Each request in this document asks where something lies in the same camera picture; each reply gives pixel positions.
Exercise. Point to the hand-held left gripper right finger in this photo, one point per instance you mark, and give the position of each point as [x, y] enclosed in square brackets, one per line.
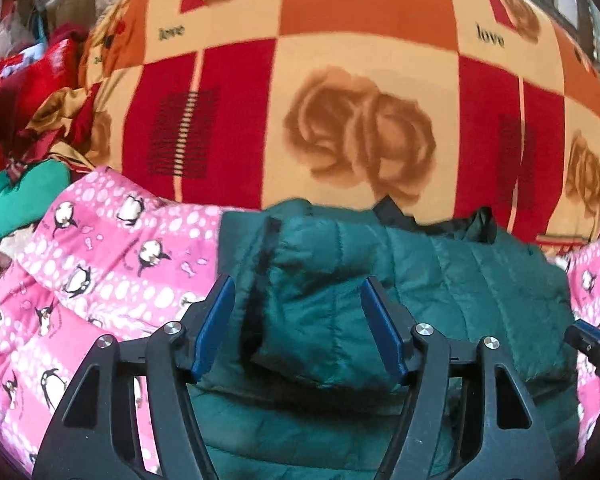
[385, 332]

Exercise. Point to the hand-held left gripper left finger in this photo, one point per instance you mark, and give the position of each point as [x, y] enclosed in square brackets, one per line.
[212, 327]

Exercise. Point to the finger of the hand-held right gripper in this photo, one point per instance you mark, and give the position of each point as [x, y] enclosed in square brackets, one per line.
[587, 335]

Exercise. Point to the green puffer jacket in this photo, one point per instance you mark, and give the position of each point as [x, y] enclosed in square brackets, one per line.
[430, 285]

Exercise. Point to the pile of red clothes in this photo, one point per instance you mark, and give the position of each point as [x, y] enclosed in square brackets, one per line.
[20, 90]

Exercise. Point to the pink penguin print blanket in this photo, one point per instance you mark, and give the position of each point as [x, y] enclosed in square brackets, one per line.
[105, 270]

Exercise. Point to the green cloth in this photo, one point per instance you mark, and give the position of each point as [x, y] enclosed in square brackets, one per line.
[25, 195]

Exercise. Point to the gold red satin cloth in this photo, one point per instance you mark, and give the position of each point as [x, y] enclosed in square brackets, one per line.
[60, 115]

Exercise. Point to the red orange checked rose blanket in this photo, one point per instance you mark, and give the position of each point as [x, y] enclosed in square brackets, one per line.
[330, 60]

